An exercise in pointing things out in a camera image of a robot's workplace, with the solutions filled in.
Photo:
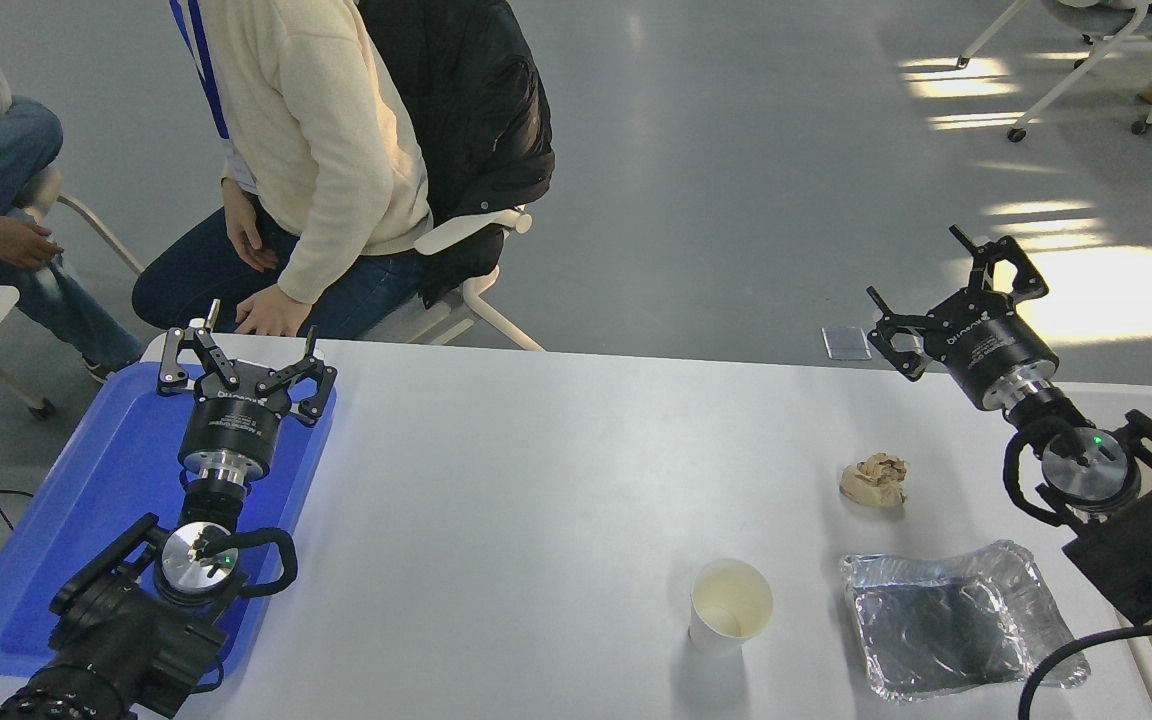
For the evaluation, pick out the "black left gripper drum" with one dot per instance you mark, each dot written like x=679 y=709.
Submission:
x=231 y=425

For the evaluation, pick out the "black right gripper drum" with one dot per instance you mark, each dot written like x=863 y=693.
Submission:
x=991 y=350

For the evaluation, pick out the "white paper cup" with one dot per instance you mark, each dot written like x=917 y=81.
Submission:
x=726 y=625

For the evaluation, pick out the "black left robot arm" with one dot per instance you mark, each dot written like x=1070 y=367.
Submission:
x=126 y=640

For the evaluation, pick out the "person's left hand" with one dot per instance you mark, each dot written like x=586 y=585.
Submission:
x=276 y=312

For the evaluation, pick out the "person's right hand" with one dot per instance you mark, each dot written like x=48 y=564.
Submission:
x=248 y=232

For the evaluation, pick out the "clear floor plate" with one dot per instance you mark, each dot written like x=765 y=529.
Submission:
x=846 y=343

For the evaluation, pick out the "crumpled tan paper ball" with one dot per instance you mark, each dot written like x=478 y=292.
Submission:
x=874 y=482

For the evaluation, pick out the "blue plastic tray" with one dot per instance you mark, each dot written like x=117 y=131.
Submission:
x=86 y=500

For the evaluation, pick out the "grey seat wheeled chair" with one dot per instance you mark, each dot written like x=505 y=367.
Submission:
x=41 y=190

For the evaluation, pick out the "silver foil tray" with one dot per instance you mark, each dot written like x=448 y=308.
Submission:
x=956 y=620

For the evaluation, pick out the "black jacket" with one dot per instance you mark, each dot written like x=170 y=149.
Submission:
x=456 y=100

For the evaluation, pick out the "white frame wheeled chair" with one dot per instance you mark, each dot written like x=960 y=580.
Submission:
x=1096 y=12

